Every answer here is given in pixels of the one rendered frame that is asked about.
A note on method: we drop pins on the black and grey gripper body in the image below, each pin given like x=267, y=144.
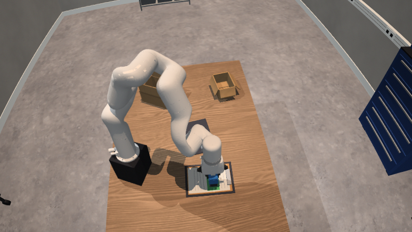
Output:
x=209, y=170

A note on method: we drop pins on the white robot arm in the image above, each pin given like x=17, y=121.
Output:
x=170, y=90

